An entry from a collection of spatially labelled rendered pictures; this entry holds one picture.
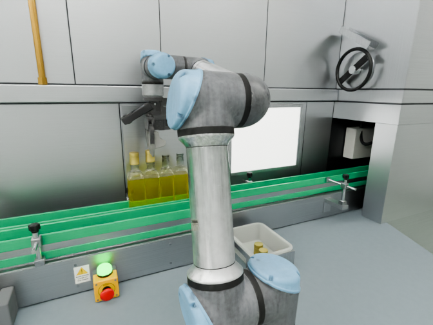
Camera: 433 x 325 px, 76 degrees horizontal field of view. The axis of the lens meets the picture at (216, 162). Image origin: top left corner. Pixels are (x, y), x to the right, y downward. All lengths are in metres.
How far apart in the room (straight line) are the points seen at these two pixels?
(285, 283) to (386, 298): 0.55
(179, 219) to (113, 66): 0.63
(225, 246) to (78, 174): 0.79
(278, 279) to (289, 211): 0.79
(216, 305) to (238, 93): 0.40
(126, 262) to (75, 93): 0.62
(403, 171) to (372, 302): 0.76
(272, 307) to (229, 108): 0.40
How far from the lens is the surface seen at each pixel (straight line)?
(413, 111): 1.59
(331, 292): 1.07
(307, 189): 1.45
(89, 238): 1.00
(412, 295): 1.18
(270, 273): 0.63
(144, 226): 1.00
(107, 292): 0.96
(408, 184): 1.71
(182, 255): 1.08
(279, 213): 1.35
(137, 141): 1.17
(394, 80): 1.53
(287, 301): 0.66
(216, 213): 0.54
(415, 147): 1.67
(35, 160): 1.21
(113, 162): 1.21
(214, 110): 0.52
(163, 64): 0.89
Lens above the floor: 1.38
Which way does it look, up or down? 15 degrees down
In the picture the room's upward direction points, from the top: 1 degrees clockwise
